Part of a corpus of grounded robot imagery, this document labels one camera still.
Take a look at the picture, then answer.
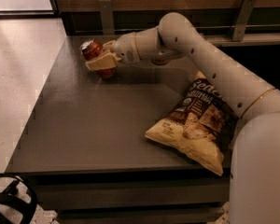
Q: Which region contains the left metal wall bracket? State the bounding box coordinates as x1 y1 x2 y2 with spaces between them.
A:
99 0 115 35

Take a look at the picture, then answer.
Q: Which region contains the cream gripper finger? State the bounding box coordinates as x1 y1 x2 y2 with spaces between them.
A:
85 51 120 71
103 40 116 52

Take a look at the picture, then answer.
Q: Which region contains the metal wall bracket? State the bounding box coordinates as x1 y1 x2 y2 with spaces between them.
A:
231 0 257 42
99 0 115 35

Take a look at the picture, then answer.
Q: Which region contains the red coke can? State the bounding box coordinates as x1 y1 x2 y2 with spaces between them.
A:
79 38 116 79

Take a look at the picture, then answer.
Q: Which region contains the grey drawer cabinet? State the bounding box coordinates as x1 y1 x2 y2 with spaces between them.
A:
27 169 230 224

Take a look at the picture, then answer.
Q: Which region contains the brown gold soda can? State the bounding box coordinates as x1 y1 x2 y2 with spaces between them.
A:
151 59 170 65

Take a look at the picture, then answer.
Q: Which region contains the right metal wall bracket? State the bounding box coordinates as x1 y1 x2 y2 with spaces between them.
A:
231 0 257 42

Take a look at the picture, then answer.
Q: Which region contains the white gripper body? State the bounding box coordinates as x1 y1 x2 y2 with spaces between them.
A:
113 33 137 64

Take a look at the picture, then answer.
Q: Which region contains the sea salt chips bag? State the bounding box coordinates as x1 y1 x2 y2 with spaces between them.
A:
145 72 238 176

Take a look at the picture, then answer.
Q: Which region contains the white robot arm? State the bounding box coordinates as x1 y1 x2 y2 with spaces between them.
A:
86 13 280 224

